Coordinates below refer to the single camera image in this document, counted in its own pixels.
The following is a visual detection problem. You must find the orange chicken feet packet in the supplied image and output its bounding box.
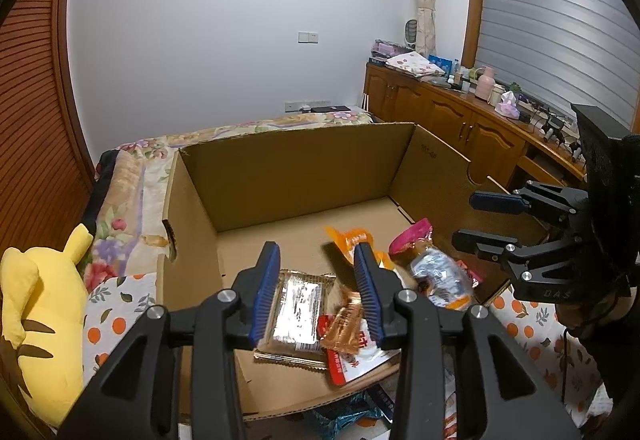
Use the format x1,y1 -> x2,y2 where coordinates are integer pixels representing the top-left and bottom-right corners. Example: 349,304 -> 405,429
323,224 -> 402,281

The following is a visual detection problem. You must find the small white fan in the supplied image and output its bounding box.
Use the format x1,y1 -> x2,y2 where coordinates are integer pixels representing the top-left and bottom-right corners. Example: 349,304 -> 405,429
405,18 -> 418,49

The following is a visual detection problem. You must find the clear brown cracker packet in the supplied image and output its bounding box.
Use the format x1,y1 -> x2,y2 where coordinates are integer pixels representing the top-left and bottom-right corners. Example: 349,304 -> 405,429
253,269 -> 336,371

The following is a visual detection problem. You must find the brown cardboard box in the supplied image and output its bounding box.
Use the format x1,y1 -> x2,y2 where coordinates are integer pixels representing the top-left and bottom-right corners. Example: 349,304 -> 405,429
155,120 -> 551,423

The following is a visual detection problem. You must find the pink bottle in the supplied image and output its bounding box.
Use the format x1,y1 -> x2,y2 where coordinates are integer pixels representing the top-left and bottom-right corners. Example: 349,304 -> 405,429
475,66 -> 495,101

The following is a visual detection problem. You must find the white blue snack packet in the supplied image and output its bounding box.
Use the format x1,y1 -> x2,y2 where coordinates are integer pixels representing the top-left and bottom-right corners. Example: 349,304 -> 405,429
367,384 -> 395,424

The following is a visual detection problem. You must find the teal foil candy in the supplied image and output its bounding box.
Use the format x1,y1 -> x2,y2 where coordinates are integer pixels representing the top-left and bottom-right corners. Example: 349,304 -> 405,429
305,392 -> 383,439

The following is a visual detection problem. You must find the yellow plush toy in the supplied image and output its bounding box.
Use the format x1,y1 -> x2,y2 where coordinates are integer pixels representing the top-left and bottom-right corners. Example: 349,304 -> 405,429
1,224 -> 93,428

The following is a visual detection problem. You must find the pink tissue pack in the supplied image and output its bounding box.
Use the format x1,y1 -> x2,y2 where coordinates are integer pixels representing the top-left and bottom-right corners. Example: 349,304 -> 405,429
495,90 -> 520,120

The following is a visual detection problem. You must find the folded floral cloth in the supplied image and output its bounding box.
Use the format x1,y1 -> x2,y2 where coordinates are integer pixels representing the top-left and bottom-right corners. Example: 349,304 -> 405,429
385,51 -> 445,78

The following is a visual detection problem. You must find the red white duck snack packet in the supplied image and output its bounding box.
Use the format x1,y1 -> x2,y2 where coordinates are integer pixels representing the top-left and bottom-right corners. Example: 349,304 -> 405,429
321,319 -> 399,387

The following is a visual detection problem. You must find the gold foil snack wrapper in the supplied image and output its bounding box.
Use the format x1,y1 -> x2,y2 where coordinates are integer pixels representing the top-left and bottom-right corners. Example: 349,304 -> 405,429
320,292 -> 363,356

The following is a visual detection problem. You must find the white wall switch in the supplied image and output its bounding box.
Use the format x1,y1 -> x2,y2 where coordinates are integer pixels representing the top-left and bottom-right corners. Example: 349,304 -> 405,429
297,32 -> 319,44

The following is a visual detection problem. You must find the wooden sideboard cabinet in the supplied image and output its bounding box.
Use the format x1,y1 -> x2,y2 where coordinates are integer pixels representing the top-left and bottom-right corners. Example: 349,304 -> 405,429
363,62 -> 586,190

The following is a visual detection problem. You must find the orange print tablecloth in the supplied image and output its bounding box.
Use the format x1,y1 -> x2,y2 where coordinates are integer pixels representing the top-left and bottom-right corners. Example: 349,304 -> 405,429
82,273 -> 612,439

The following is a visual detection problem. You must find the pink snack packet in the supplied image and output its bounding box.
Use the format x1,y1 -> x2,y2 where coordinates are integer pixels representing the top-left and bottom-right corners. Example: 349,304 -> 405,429
388,218 -> 476,311

